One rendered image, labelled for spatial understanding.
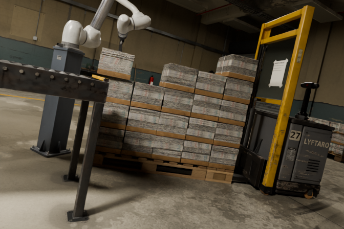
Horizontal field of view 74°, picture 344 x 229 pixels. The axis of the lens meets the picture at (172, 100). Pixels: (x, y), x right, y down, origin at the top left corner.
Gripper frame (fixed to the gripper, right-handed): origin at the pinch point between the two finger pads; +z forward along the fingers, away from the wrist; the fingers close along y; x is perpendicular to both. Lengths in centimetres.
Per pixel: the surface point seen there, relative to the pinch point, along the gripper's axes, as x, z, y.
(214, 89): 95, -6, 27
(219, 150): 113, 20, 80
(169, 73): 49, -8, 22
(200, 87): 81, -5, 28
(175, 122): 63, 12, 62
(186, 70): 64, -11, 17
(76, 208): -2, -39, 140
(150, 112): 38, 9, 57
